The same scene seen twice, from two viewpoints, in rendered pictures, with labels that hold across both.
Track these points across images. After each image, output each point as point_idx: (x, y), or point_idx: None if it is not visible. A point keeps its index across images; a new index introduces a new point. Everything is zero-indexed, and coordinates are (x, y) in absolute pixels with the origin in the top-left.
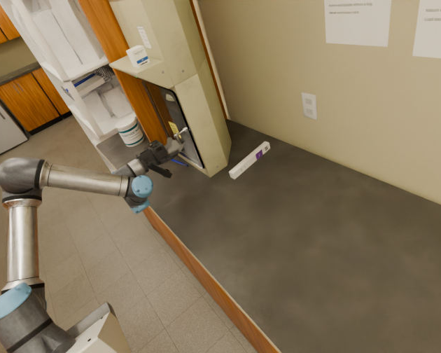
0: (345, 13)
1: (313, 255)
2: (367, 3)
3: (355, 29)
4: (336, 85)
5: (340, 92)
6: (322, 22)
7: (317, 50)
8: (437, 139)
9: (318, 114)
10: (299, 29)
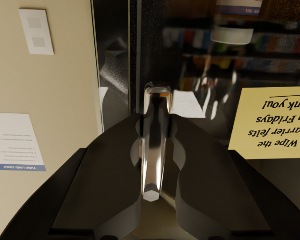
0: (14, 134)
1: None
2: None
3: (0, 123)
4: (3, 70)
5: None
6: (36, 129)
7: (37, 106)
8: None
9: (20, 19)
10: (63, 125)
